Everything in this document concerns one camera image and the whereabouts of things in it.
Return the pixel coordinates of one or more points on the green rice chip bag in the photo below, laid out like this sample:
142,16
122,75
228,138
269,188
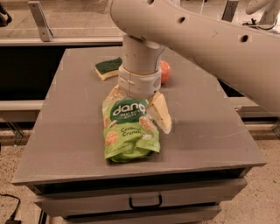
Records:
129,133

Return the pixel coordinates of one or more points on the left metal railing bracket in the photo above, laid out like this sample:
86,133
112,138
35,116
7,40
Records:
40,21

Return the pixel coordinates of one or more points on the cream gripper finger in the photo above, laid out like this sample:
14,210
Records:
157,109
116,94

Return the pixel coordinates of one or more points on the metal railing bracket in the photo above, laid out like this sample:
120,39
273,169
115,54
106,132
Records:
40,21
229,11

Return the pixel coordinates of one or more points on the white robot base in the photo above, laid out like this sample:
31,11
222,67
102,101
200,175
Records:
270,10

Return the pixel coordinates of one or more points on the black object at left edge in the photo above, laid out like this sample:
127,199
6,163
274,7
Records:
5,17

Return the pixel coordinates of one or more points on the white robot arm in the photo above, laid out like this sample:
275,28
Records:
244,58

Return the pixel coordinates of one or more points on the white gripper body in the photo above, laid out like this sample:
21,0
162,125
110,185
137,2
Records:
139,84

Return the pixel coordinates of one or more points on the red apple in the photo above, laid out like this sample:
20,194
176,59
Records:
165,71

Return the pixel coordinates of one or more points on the grey drawer cabinet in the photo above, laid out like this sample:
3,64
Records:
91,164

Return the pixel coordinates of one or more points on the right metal railing bracket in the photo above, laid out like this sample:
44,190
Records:
229,11

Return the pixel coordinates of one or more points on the green yellow sponge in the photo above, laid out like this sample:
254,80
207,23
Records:
108,68

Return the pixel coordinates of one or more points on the black drawer handle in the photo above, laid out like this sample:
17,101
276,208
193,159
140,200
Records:
145,202

